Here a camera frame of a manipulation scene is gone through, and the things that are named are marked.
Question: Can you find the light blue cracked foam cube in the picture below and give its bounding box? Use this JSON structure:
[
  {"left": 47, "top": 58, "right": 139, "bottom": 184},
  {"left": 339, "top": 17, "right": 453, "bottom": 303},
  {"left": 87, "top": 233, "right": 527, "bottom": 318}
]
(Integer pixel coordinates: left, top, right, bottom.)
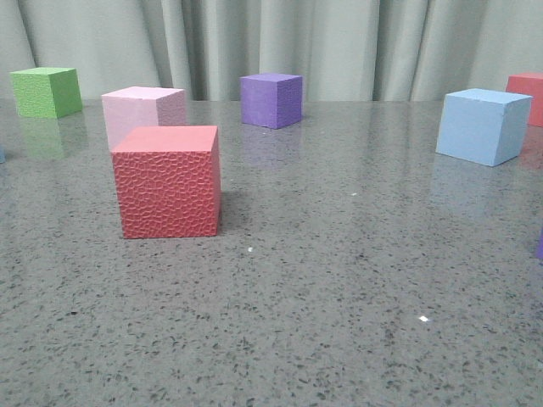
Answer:
[{"left": 436, "top": 88, "right": 532, "bottom": 166}]

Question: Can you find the purple foam cube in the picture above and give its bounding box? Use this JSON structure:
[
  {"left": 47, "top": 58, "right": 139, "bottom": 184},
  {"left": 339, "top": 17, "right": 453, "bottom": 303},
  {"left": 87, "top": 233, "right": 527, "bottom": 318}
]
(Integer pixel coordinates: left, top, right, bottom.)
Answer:
[{"left": 239, "top": 73, "right": 303, "bottom": 129}]

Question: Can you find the red textured foam cube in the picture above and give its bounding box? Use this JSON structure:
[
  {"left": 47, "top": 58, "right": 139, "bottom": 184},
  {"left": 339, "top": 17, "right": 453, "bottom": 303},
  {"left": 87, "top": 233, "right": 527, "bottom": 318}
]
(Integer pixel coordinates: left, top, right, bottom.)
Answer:
[{"left": 111, "top": 125, "right": 221, "bottom": 238}]

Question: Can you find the grey-green curtain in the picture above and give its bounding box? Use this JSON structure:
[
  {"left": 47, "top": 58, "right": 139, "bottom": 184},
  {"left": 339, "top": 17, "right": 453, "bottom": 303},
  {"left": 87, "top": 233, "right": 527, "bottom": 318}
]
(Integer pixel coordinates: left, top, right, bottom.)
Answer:
[{"left": 1, "top": 1, "right": 542, "bottom": 101}]

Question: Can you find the pink foam cube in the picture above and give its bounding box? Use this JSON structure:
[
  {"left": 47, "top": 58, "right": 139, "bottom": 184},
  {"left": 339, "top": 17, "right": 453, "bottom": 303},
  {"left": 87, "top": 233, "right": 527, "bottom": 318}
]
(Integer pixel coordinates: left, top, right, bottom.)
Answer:
[{"left": 101, "top": 86, "right": 186, "bottom": 149}]

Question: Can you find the green foam cube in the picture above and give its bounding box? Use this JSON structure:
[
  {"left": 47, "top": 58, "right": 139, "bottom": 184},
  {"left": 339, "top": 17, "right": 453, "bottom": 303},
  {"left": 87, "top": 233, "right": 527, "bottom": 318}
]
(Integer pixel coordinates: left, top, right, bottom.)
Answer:
[{"left": 9, "top": 67, "right": 82, "bottom": 119}]

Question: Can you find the purple foam cube right edge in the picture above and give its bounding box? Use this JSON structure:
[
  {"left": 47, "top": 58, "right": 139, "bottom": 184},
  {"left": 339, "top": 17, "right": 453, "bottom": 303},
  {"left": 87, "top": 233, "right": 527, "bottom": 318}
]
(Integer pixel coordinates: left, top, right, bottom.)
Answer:
[{"left": 535, "top": 230, "right": 543, "bottom": 259}]

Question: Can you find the red foam cube far right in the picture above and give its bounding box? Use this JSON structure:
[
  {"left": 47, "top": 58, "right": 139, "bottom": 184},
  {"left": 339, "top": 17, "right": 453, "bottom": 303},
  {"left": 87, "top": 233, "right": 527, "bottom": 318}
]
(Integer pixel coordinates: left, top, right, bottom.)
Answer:
[{"left": 506, "top": 72, "right": 543, "bottom": 127}]

